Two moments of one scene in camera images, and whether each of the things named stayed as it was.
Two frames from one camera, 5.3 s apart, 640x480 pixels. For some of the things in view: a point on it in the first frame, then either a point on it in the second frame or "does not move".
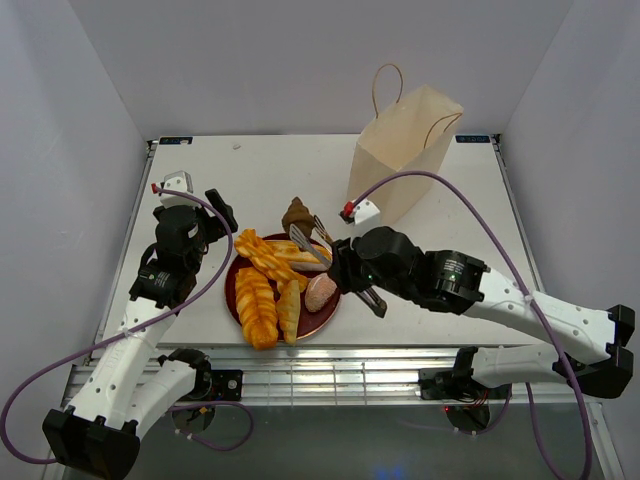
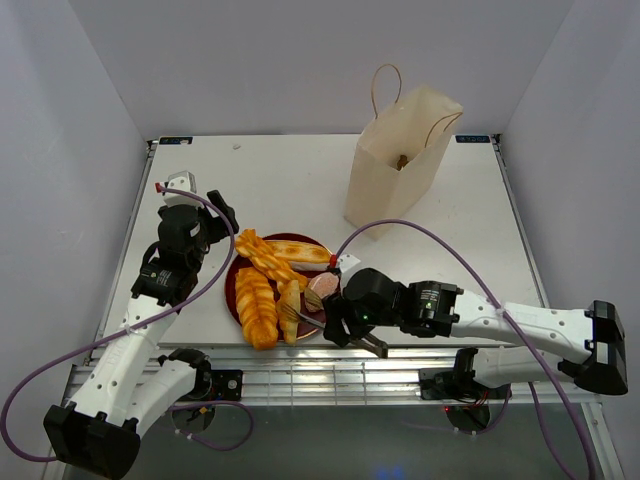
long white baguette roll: [298, 259] does not move
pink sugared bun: [318, 290] does not move
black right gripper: [342, 270] to [337, 307]
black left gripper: [214, 197] does not move
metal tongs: [366, 297] to [313, 300]
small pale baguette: [288, 310] does not move
